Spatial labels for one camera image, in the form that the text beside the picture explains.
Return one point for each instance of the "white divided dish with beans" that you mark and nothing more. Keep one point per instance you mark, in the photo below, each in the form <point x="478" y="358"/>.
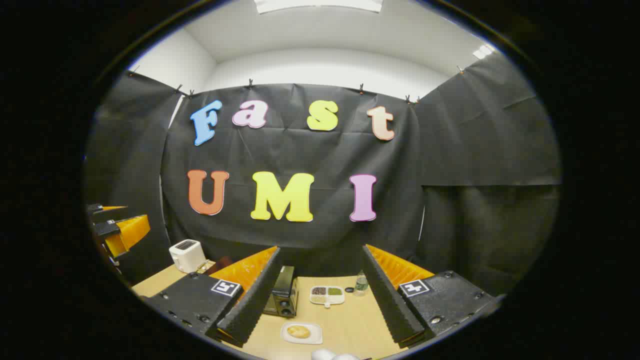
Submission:
<point x="327" y="296"/>

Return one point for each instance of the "golden bread bun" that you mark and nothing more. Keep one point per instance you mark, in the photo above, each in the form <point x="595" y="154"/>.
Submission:
<point x="298" y="331"/>

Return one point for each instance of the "white square plate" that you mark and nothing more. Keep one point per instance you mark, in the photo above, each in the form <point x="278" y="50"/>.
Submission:
<point x="312" y="339"/>

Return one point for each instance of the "clear plastic water bottle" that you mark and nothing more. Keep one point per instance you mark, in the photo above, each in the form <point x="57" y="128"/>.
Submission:
<point x="361" y="285"/>

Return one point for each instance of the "black backdrop cloth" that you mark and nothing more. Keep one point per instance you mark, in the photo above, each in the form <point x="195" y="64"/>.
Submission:
<point x="475" y="150"/>

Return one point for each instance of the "small ceiling light panel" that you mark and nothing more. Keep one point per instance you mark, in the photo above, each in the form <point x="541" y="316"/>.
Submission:
<point x="484" y="51"/>

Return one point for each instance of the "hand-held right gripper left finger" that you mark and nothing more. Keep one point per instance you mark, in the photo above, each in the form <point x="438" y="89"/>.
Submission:
<point x="252" y="300"/>

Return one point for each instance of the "large ceiling light panel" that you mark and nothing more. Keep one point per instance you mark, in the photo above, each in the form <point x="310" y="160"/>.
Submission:
<point x="320" y="5"/>

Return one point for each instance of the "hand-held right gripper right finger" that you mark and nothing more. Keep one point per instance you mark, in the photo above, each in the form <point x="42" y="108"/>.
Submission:
<point x="387" y="295"/>

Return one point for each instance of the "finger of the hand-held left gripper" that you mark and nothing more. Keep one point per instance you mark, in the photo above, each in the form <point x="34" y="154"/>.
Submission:
<point x="127" y="232"/>
<point x="107" y="215"/>

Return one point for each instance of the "white toaster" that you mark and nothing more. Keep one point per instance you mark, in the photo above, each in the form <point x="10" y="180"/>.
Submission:
<point x="186" y="256"/>

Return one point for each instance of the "black electric oven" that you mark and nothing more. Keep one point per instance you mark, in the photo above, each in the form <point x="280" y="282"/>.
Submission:
<point x="285" y="290"/>

